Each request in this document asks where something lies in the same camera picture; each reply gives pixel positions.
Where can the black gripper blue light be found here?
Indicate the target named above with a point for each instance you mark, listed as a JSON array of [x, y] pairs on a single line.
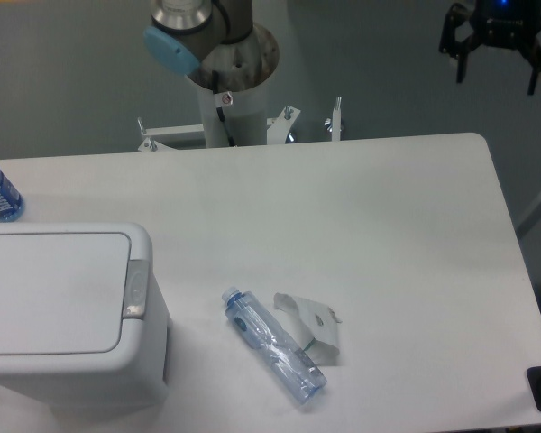
[[511, 24]]

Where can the white push-lid trash can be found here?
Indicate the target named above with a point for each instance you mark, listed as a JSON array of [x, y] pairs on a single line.
[[83, 322]]

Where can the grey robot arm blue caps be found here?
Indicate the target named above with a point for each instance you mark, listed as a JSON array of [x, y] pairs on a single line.
[[183, 33]]

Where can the empty clear plastic bottle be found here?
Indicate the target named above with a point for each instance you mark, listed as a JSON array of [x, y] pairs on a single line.
[[275, 346]]

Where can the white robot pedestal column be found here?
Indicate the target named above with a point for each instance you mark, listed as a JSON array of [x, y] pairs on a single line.
[[232, 89]]

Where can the white pedestal base frame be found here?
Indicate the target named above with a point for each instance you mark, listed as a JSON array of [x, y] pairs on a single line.
[[279, 130]]

